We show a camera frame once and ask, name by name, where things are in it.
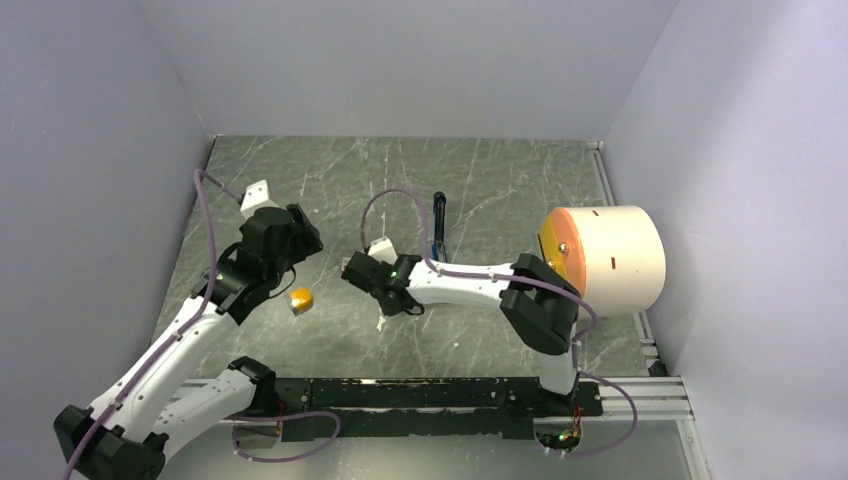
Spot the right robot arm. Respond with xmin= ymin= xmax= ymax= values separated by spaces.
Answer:
xmin=341 ymin=252 xmax=583 ymax=414

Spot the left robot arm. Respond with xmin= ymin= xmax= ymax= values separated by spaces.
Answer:
xmin=53 ymin=204 xmax=323 ymax=479

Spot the yellow capped round object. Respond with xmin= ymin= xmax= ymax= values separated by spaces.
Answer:
xmin=286 ymin=287 xmax=314 ymax=316

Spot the white cylinder with coloured lid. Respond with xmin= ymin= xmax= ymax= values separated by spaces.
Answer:
xmin=538 ymin=206 xmax=666 ymax=318

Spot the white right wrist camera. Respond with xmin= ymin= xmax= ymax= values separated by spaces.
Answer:
xmin=366 ymin=236 xmax=398 ymax=265

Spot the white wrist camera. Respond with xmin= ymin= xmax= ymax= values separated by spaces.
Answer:
xmin=366 ymin=236 xmax=398 ymax=265
xmin=240 ymin=179 xmax=279 ymax=220

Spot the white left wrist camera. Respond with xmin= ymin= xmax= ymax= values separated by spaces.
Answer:
xmin=240 ymin=179 xmax=279 ymax=220

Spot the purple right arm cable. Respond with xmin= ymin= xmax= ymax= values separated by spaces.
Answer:
xmin=359 ymin=189 xmax=639 ymax=460

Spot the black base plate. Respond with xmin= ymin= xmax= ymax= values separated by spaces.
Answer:
xmin=241 ymin=377 xmax=604 ymax=442

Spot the aluminium rail frame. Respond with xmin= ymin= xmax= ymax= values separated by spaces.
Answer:
xmin=89 ymin=142 xmax=713 ymax=480

